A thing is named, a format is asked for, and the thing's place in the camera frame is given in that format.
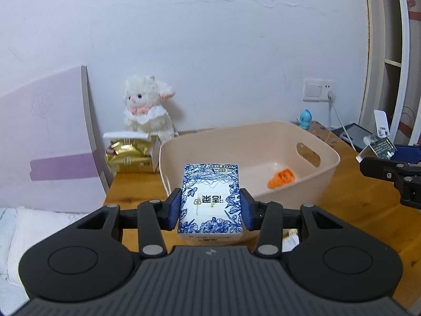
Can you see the blue toy figurine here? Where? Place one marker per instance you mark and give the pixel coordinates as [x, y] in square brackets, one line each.
[305, 119]

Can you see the light blue bedsheet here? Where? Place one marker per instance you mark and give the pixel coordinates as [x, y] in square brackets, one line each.
[13, 295]

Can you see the white shelf unit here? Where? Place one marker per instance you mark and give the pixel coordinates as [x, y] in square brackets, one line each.
[393, 77]

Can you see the white phone stand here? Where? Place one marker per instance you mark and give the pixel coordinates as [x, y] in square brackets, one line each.
[381, 124]

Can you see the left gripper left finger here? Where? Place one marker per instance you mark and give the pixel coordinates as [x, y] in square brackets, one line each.
[97, 254]

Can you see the pink purple headboard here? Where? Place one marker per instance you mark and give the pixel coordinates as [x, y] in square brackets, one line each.
[49, 157]

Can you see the white plush lamb toy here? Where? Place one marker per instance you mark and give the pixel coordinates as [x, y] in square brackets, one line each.
[144, 111]

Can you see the white rectangular box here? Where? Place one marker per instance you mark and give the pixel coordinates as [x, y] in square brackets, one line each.
[290, 240]

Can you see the white wall switch socket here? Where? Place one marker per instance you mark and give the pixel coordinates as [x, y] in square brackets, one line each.
[319, 90]

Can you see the dark printed card pack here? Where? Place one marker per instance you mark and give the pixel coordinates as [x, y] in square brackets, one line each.
[382, 149]

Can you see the orange sock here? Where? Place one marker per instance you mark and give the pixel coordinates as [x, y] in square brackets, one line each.
[281, 178]

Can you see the white pillow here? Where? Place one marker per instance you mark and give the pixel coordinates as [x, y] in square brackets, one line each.
[31, 227]

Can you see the blue white tissue pack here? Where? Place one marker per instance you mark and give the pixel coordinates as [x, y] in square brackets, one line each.
[210, 203]

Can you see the gold tissue pack box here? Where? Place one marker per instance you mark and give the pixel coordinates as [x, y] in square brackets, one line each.
[132, 152]

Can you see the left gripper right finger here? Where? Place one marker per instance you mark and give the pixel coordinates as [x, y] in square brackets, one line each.
[334, 259]

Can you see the beige plastic storage bin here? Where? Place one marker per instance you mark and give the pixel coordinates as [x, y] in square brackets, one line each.
[259, 150]

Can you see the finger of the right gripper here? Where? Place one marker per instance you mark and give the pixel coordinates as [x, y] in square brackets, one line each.
[393, 171]
[408, 154]

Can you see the grey laptop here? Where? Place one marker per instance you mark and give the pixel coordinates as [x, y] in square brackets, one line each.
[358, 136]

